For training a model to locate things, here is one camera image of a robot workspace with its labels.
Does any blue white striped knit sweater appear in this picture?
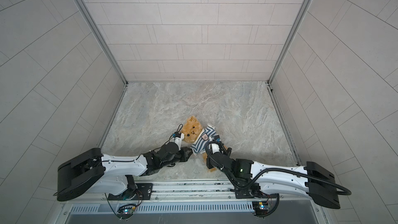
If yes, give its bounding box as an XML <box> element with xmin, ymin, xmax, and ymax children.
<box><xmin>191</xmin><ymin>124</ymin><xmax>218</xmax><ymax>155</ymax></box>

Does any tan plush teddy bear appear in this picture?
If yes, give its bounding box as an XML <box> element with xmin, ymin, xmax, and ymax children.
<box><xmin>181</xmin><ymin>116</ymin><xmax>232</xmax><ymax>173</ymax></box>

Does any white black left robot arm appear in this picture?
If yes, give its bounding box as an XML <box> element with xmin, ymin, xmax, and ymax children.
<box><xmin>55</xmin><ymin>143</ymin><xmax>193</xmax><ymax>202</ymax></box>

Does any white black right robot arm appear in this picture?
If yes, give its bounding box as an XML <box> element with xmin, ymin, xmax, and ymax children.
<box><xmin>205</xmin><ymin>142</ymin><xmax>345</xmax><ymax>209</ymax></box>

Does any white ventilation grille strip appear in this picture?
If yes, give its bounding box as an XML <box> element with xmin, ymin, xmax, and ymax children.
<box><xmin>70</xmin><ymin>201</ymin><xmax>254</xmax><ymax>215</ymax></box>

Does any right green circuit board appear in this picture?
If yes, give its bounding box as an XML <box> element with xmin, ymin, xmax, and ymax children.
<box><xmin>252</xmin><ymin>201</ymin><xmax>269</xmax><ymax>216</ymax></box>

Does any green circuit board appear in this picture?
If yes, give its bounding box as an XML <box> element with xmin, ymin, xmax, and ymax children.
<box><xmin>252</xmin><ymin>201</ymin><xmax>269</xmax><ymax>216</ymax></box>
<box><xmin>118</xmin><ymin>204</ymin><xmax>137</xmax><ymax>215</ymax></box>

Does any left green circuit board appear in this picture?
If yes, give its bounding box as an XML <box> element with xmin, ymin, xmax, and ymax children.
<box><xmin>118</xmin><ymin>204</ymin><xmax>137</xmax><ymax>215</ymax></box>

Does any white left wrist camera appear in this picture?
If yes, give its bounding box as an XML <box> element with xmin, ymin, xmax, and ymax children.
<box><xmin>172</xmin><ymin>132</ymin><xmax>184</xmax><ymax>150</ymax></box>

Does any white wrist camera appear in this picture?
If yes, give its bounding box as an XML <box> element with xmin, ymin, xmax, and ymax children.
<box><xmin>172</xmin><ymin>132</ymin><xmax>184</xmax><ymax>150</ymax></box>
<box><xmin>210</xmin><ymin>135</ymin><xmax>225</xmax><ymax>154</ymax></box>

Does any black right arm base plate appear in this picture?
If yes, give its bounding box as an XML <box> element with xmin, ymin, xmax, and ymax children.
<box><xmin>230</xmin><ymin>183</ymin><xmax>279</xmax><ymax>200</ymax></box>

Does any thin black left camera cable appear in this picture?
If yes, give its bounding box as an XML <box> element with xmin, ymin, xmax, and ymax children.
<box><xmin>133</xmin><ymin>123</ymin><xmax>184</xmax><ymax>162</ymax></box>

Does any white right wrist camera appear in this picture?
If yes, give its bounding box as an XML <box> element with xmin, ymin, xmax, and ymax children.
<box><xmin>210</xmin><ymin>135</ymin><xmax>225</xmax><ymax>154</ymax></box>

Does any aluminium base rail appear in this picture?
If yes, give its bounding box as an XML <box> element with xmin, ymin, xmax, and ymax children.
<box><xmin>86</xmin><ymin>178</ymin><xmax>322</xmax><ymax>204</ymax></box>

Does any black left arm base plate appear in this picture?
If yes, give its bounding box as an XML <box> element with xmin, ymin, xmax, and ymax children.
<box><xmin>107</xmin><ymin>183</ymin><xmax>153</xmax><ymax>201</ymax></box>

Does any black corrugated cable conduit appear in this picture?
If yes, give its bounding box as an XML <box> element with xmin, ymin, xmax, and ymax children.
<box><xmin>204</xmin><ymin>141</ymin><xmax>352</xmax><ymax>197</ymax></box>

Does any aluminium right corner post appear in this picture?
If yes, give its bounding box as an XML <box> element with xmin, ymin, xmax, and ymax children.
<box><xmin>268</xmin><ymin>0</ymin><xmax>324</xmax><ymax>84</ymax></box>

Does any aluminium corner post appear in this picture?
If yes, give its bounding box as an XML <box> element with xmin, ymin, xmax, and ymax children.
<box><xmin>268</xmin><ymin>0</ymin><xmax>324</xmax><ymax>84</ymax></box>
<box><xmin>59</xmin><ymin>0</ymin><xmax>128</xmax><ymax>85</ymax></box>

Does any aluminium left corner post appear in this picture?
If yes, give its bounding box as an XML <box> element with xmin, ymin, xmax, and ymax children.
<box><xmin>59</xmin><ymin>0</ymin><xmax>128</xmax><ymax>85</ymax></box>

